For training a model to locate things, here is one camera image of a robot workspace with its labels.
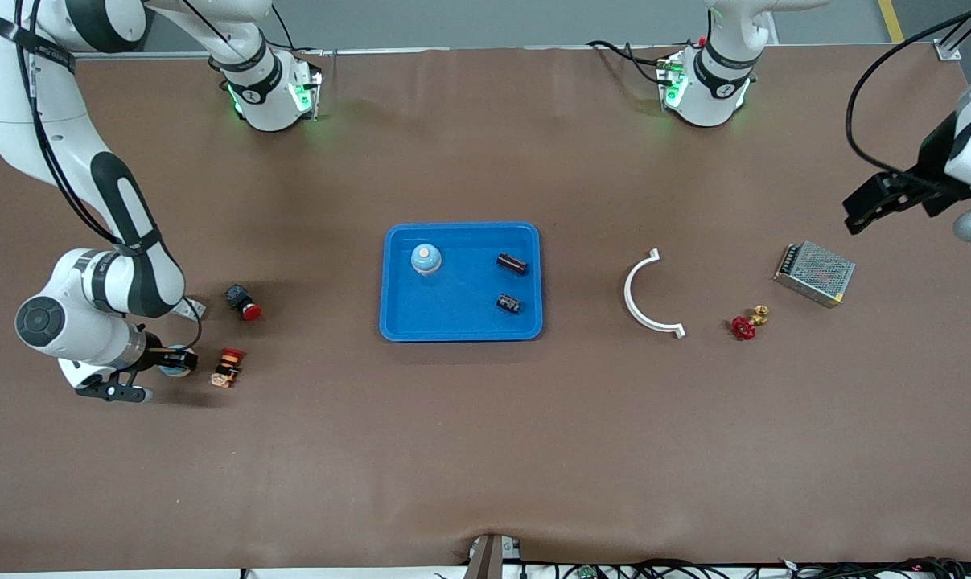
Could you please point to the yellow floor tape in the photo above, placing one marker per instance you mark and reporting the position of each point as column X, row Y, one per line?
column 892, row 20

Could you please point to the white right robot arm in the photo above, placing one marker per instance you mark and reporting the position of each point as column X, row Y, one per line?
column 18, row 104

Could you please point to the blue plastic tray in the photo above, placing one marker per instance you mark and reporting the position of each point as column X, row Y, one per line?
column 469, row 281

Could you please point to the red push button switch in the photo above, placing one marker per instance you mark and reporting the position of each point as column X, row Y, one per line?
column 250, row 311

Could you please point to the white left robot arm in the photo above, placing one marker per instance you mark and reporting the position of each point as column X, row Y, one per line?
column 710, row 96

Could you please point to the red orange emergency stop switch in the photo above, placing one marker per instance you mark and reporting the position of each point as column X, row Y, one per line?
column 228, row 366

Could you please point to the aluminium table edge rail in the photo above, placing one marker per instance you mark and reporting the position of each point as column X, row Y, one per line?
column 453, row 50

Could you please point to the white curved plastic bracket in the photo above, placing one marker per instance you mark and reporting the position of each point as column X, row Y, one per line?
column 627, row 291

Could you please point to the blue desk bell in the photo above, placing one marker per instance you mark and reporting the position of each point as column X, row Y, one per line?
column 171, row 376
column 425, row 259

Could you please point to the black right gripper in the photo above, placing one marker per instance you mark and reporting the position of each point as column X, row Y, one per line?
column 153, row 346

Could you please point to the metal mesh power supply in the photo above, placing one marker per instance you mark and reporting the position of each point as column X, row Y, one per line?
column 815, row 272

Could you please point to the white red circuit breaker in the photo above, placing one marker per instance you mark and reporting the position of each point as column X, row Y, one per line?
column 197, row 309

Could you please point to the large dark electrolytic capacitor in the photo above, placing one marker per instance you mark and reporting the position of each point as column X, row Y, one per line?
column 512, row 264

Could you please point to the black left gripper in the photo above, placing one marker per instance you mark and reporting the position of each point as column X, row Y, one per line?
column 929, row 176

